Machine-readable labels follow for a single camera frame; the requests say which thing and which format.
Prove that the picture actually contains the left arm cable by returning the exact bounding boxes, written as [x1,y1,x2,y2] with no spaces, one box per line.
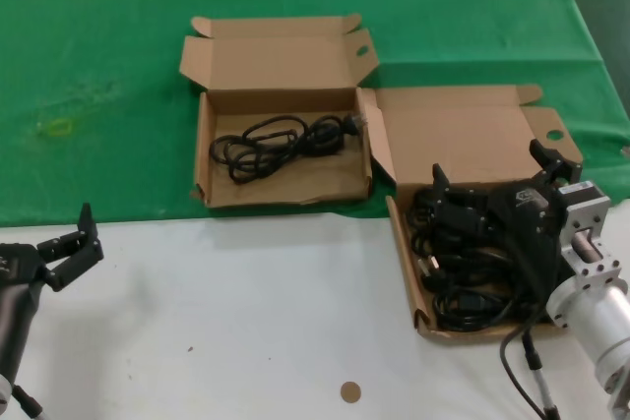
[10,383,48,420]

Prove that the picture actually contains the tangled black power cables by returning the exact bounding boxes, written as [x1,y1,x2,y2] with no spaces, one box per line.
[406,186,552,332]

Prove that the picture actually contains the black power cable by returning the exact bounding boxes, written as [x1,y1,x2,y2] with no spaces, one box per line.
[209,113,368,188]

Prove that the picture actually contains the brown round paper disc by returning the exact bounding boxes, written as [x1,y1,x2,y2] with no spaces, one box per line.
[340,381,363,405]

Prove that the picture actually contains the green table cloth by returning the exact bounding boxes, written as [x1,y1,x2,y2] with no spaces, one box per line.
[0,0,630,230]

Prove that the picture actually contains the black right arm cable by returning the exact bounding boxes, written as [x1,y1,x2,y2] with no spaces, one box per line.
[499,309,557,420]

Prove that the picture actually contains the grey plug connector cable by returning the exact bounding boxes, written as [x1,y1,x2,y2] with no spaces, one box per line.
[521,333,561,420]

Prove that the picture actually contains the cardboard box with round hole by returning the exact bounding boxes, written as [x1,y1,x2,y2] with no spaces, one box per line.
[354,84,585,346]

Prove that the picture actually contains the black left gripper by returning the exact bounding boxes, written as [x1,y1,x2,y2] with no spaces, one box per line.
[0,202,105,378]

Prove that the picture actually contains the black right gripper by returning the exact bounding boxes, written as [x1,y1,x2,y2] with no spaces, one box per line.
[430,139,584,304]

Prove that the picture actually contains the cardboard box with oval hole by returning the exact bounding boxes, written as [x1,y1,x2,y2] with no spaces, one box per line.
[177,13,380,210]

